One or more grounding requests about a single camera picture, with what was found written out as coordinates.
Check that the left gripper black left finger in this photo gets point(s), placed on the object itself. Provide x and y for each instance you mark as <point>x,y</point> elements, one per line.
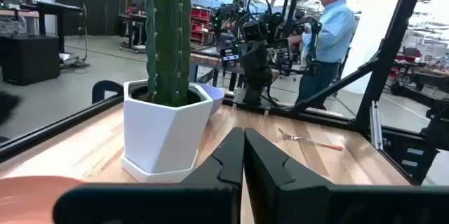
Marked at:
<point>210,203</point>

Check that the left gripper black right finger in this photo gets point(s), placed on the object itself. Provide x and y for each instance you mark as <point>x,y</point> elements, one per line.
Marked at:
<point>280,196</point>

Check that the silver metal fork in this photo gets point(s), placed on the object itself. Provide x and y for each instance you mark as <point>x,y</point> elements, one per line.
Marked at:
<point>308,140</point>

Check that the lavender bowl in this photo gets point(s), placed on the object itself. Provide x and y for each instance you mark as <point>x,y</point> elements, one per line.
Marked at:
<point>215,99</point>

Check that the orange plate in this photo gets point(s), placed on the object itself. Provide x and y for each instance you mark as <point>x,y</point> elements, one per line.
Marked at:
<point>28,199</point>

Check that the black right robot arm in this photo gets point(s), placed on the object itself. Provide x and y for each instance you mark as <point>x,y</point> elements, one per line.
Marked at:
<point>256,66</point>

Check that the white faceted plant pot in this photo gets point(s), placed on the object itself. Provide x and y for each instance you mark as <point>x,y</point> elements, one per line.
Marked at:
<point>161,136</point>

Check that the black chair back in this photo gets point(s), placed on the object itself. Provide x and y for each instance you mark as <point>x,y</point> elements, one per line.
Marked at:
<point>105,85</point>

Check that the tall green cactus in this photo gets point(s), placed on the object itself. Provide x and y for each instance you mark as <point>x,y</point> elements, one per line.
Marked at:
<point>168,41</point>

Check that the person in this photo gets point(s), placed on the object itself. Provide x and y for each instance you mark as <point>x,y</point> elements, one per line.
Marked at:
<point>333,31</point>

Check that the red storage shelf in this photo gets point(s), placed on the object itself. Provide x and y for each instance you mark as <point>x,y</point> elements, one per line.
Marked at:
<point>200,24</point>

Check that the black rolling cart table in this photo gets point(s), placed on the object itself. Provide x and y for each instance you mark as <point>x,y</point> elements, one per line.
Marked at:
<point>133,18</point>

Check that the black cabinet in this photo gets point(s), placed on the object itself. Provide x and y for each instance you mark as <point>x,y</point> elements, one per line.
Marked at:
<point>29,59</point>

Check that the black desk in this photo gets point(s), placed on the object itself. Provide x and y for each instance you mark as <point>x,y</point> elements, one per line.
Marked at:
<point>52,8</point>

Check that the silver metal bracket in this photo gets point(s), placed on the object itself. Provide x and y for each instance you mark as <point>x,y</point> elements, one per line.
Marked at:
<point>376,125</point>

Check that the black table edge rail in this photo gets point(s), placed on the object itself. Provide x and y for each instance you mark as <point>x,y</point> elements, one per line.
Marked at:
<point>52,127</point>

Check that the black aluminium frame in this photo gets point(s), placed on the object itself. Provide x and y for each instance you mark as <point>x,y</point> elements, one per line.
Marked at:
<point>393,41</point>

